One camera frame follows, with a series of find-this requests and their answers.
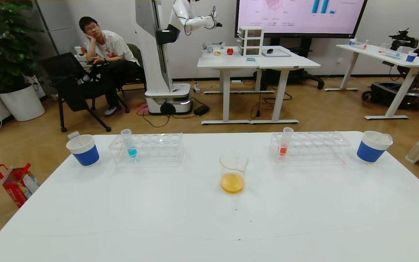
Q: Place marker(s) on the black background robot arm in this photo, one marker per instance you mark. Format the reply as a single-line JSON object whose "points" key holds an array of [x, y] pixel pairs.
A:
{"points": [[404, 37]]}

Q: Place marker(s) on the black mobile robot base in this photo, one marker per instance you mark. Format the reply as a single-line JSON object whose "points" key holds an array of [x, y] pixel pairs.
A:
{"points": [[391, 95]]}

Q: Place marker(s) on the clear acrylic test tube rack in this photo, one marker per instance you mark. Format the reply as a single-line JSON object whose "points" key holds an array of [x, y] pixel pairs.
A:
{"points": [[155, 149], [309, 147]]}

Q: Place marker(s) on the clear glass beaker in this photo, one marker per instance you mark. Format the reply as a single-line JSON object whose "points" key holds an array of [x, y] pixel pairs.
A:
{"points": [[233, 183]]}

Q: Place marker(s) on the test tube with blue liquid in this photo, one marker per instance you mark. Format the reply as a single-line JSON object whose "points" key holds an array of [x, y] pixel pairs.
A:
{"points": [[131, 151]]}

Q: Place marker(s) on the black power adapter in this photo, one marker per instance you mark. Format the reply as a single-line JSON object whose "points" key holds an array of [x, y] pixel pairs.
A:
{"points": [[201, 110]]}

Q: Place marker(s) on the white power strip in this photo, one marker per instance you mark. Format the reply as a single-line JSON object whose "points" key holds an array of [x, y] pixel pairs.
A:
{"points": [[196, 88]]}

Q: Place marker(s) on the white humanoid robot on column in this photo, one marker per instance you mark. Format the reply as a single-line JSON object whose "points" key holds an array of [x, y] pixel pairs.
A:
{"points": [[158, 72]]}

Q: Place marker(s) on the white mini drawer cabinet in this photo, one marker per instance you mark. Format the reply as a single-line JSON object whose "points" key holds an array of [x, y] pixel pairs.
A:
{"points": [[250, 42]]}

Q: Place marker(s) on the grey tray on desk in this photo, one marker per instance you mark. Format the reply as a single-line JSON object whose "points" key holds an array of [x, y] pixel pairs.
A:
{"points": [[276, 54]]}

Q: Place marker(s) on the seated person in white shirt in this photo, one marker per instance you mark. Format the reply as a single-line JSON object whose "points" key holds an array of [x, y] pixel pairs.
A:
{"points": [[116, 47]]}

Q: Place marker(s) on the paper cup with blue sleeve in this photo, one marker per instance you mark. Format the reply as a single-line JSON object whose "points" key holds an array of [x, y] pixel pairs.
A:
{"points": [[369, 153], [86, 154]]}

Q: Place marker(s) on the black office chair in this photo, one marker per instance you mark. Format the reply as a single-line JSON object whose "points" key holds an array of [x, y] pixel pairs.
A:
{"points": [[75, 94]]}

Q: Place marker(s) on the small white paper cup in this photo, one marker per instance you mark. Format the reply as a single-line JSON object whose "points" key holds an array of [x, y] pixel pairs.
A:
{"points": [[78, 50]]}

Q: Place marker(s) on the white plant pot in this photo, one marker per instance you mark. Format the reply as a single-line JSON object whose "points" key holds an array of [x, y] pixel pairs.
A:
{"points": [[22, 103]]}

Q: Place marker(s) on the long white standing desk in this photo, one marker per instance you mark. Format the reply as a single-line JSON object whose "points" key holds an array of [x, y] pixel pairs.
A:
{"points": [[387, 57]]}

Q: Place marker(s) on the red shopping bag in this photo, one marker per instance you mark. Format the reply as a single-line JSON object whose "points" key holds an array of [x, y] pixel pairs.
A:
{"points": [[15, 189]]}

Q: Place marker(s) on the small blue paper cup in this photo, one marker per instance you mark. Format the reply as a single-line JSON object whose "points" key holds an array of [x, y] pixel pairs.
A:
{"points": [[411, 57]]}

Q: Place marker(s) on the green leafy plant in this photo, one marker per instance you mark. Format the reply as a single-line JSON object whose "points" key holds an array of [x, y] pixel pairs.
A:
{"points": [[2, 43]]}

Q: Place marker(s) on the large wall display screen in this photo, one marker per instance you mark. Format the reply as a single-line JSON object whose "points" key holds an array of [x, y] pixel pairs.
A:
{"points": [[300, 18]]}

